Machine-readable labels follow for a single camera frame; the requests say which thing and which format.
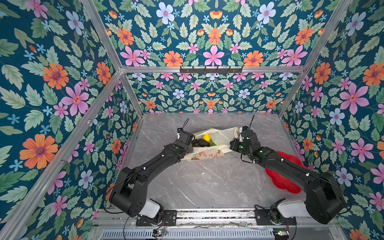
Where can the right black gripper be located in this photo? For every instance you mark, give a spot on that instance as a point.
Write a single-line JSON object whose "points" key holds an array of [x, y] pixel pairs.
{"points": [[233, 146]]}

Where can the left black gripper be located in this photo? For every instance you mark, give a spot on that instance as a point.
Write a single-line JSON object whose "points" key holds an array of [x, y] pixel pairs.
{"points": [[190, 143]]}

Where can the yellow plastic fruit-print bag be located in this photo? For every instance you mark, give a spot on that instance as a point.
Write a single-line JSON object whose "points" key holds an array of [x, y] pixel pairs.
{"points": [[221, 138]]}

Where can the red flower-shaped plate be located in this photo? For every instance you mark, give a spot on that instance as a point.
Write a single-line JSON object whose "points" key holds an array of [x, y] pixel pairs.
{"points": [[283, 183]]}

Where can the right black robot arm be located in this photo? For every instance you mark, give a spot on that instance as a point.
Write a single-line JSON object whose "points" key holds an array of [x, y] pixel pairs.
{"points": [[324, 199]]}

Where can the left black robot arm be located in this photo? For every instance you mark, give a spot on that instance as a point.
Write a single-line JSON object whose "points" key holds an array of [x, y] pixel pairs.
{"points": [[129, 194]]}

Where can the dark fake avocado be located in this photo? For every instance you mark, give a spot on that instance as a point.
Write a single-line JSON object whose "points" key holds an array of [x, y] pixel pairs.
{"points": [[200, 143]]}

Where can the yellow fake lemon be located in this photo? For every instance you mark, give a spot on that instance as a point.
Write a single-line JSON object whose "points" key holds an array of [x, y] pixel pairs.
{"points": [[207, 138]]}

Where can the green fake grapes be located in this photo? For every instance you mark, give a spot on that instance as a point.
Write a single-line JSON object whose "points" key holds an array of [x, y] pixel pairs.
{"points": [[212, 143]]}

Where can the white vent grille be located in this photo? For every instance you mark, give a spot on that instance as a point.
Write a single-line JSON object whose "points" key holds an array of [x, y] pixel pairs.
{"points": [[189, 234]]}

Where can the black hook rail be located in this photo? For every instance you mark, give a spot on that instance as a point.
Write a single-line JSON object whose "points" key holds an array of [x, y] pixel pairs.
{"points": [[208, 70]]}

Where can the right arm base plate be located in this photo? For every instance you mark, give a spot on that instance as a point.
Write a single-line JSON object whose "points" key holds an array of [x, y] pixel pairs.
{"points": [[274, 217]]}

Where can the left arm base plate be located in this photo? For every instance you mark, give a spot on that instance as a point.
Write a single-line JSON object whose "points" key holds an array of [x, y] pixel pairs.
{"points": [[165, 218]]}

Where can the aluminium mounting rail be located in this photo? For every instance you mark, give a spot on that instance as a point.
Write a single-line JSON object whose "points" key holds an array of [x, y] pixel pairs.
{"points": [[213, 217]]}

